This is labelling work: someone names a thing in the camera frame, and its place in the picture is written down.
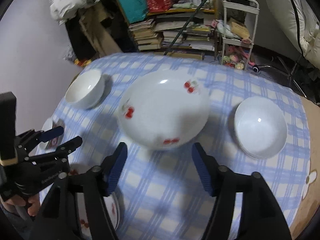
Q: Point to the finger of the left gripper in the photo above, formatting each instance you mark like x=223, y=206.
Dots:
x=69, y=146
x=51, y=134

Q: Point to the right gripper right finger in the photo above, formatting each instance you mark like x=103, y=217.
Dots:
x=261, y=216

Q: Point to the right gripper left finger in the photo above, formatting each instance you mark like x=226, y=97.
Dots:
x=58, y=217

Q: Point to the small bowl red emblem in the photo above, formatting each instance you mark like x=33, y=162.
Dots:
x=49, y=124

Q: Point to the large cherry plate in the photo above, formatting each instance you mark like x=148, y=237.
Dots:
x=97, y=212

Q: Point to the plain white bowl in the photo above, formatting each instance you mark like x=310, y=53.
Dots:
x=86, y=90

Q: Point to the red patterned bowl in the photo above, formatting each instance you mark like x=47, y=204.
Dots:
x=260, y=127

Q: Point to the left hand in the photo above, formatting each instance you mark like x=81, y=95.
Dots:
x=33, y=204

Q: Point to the beige floral blanket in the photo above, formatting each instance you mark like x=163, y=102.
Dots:
x=310, y=201

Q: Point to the stack of books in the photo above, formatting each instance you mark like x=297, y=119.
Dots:
x=145, y=36

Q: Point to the teal bag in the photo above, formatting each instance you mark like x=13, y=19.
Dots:
x=134, y=10

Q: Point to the white recliner chair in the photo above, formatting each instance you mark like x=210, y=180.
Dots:
x=300, y=25

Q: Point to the white utility cart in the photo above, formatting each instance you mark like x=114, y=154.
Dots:
x=237, y=39

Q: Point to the yellow wooden shelf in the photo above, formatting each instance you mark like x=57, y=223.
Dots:
x=168, y=24

